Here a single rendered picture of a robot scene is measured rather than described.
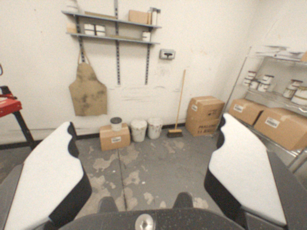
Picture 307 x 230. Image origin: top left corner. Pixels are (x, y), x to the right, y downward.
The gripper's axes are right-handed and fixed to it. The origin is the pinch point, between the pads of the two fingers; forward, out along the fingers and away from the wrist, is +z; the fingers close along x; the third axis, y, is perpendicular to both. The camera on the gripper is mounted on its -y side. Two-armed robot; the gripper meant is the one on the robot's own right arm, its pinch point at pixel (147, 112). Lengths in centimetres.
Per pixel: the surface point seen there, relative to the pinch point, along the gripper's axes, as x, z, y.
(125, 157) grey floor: -49, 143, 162
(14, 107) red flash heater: -133, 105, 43
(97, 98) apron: -87, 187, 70
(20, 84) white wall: -176, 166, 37
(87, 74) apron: -92, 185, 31
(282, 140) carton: 174, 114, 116
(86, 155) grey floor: -113, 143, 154
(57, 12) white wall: -105, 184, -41
